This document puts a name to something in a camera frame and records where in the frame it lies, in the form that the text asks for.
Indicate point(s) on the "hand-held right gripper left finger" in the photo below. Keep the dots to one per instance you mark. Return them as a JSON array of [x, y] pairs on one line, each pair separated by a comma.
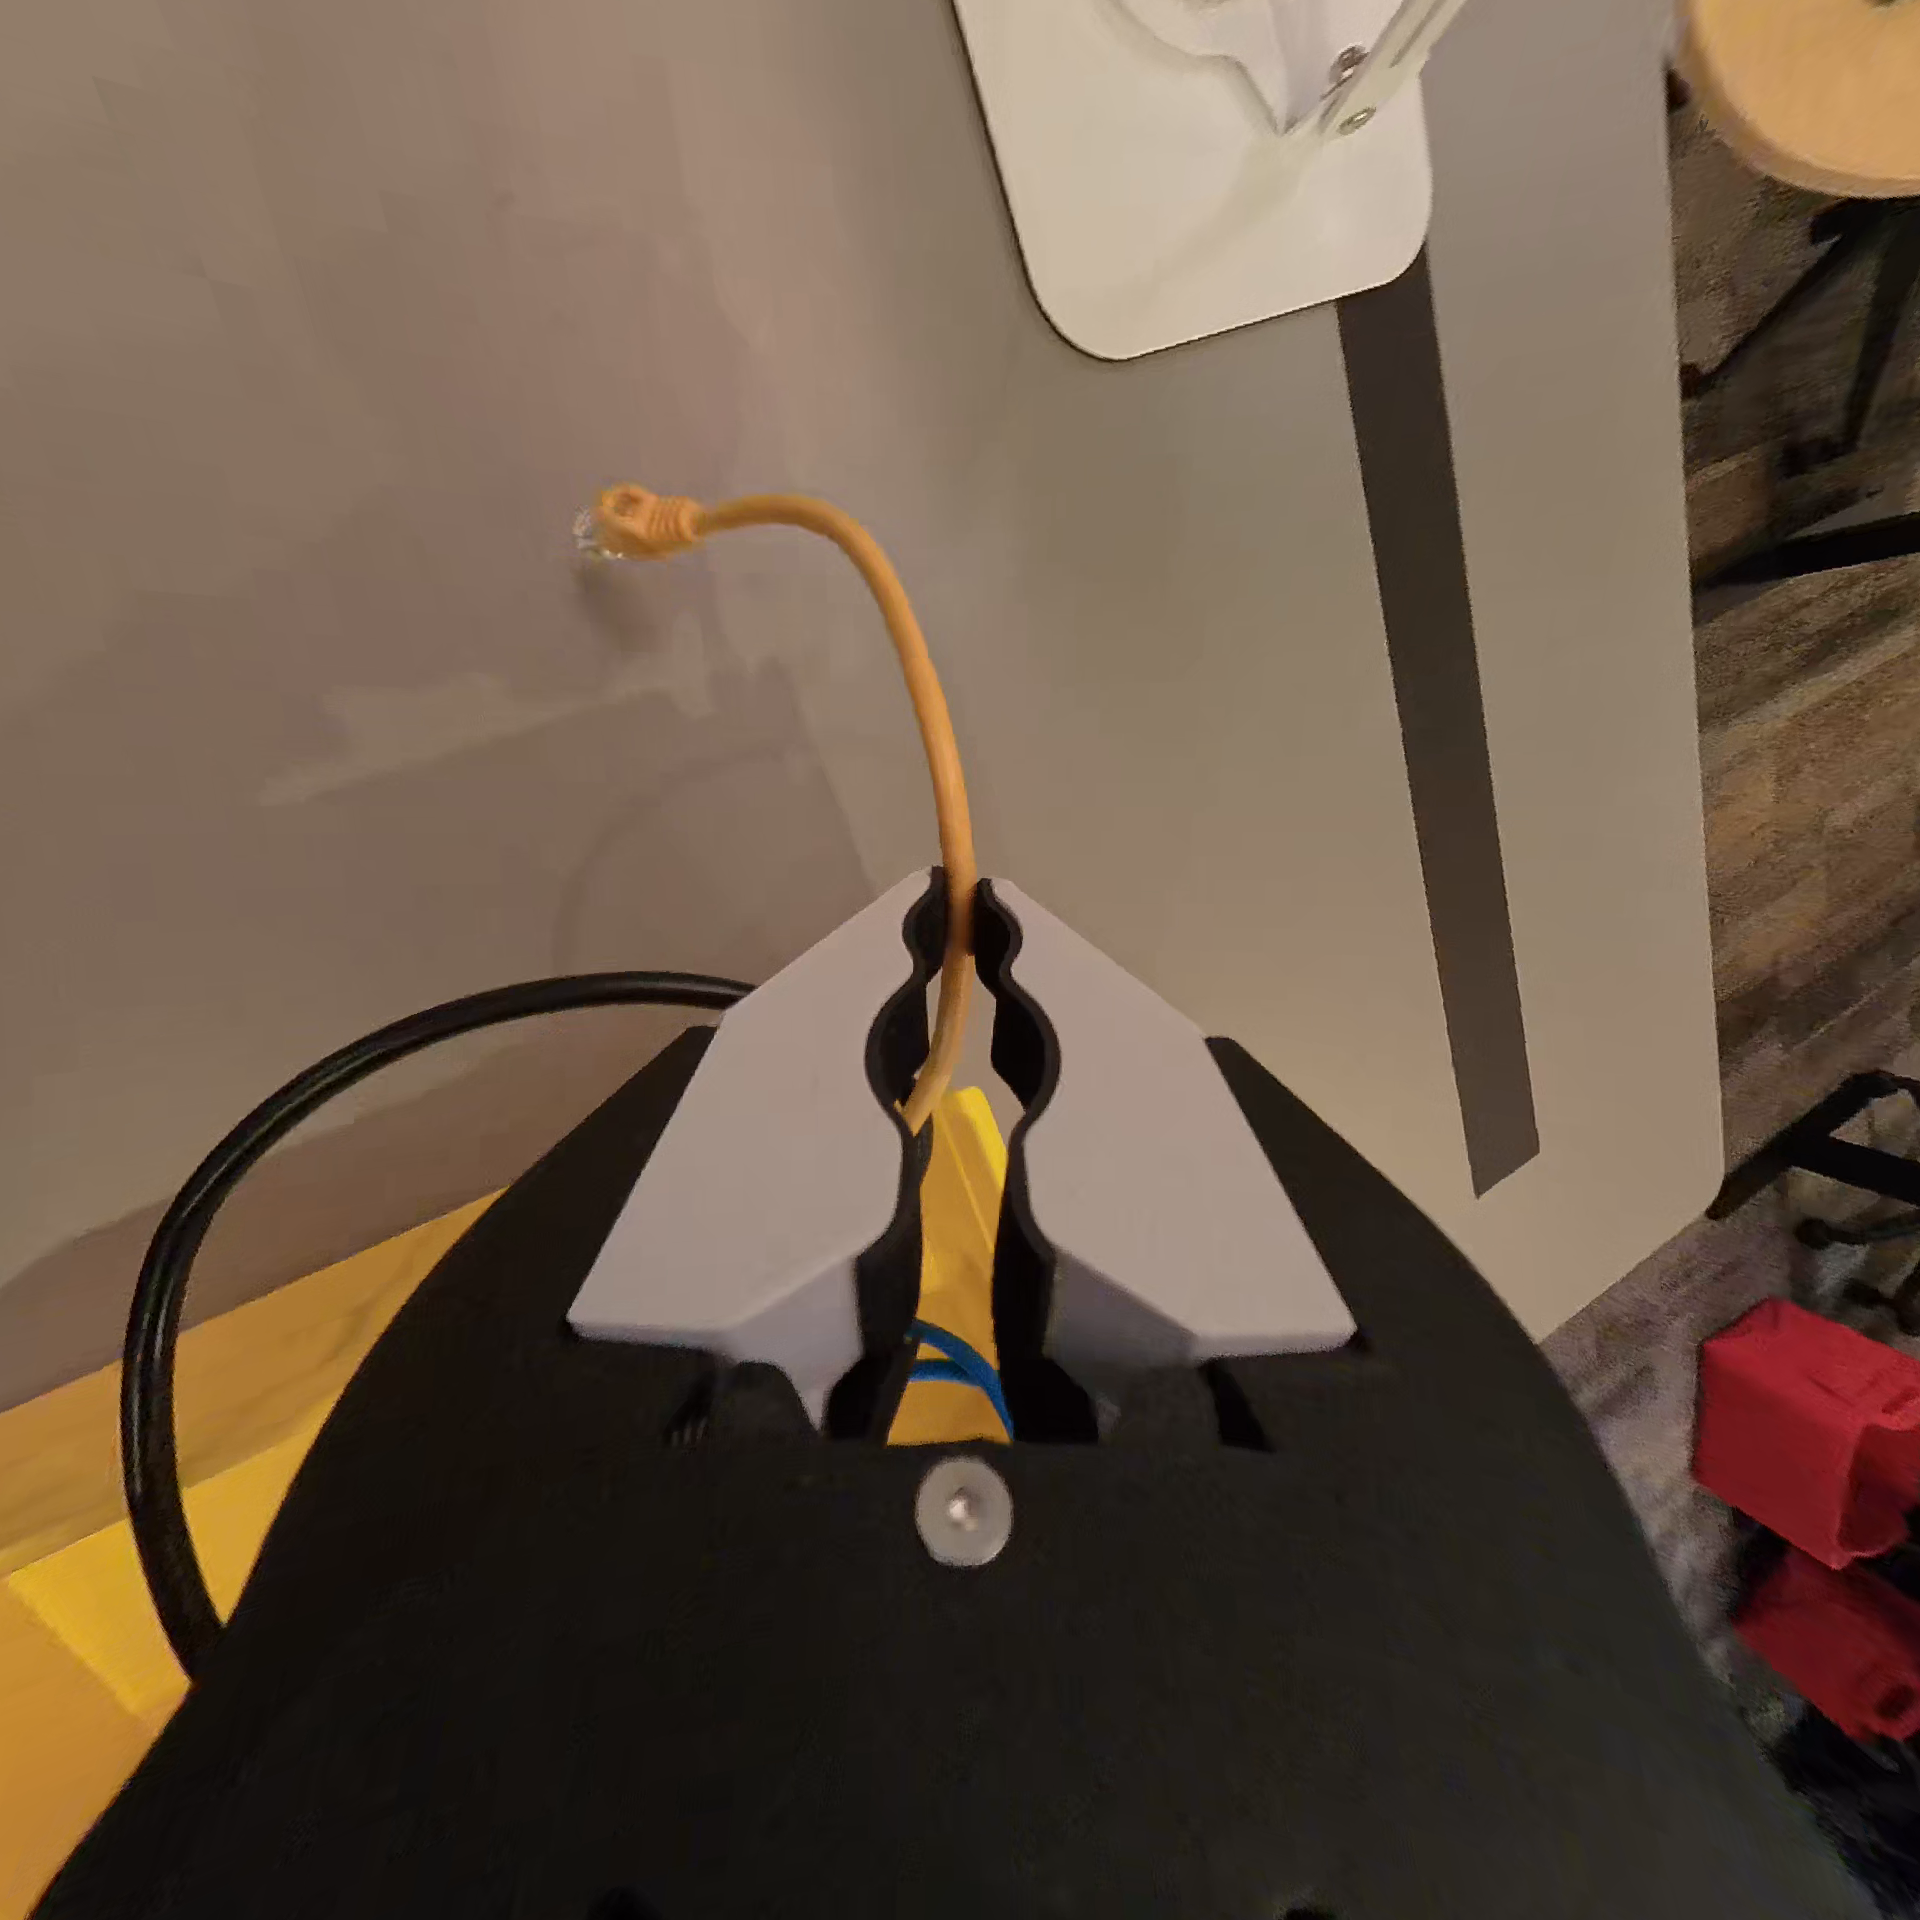
[[751, 1184]]

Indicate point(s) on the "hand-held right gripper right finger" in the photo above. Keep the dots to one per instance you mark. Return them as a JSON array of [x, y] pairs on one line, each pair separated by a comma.
[[1185, 1201]]

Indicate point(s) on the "yellow plastic bin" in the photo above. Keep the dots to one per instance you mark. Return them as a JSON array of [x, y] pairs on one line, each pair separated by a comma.
[[330, 1320]]

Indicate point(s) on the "red plastic bin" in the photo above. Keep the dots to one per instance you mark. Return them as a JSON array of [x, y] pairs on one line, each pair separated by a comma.
[[1815, 1424], [1830, 1650]]

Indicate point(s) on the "black metal stand legs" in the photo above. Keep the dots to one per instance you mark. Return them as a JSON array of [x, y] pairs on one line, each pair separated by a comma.
[[1868, 330]]

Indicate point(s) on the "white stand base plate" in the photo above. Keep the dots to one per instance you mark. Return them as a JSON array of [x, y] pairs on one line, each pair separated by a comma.
[[1142, 224]]

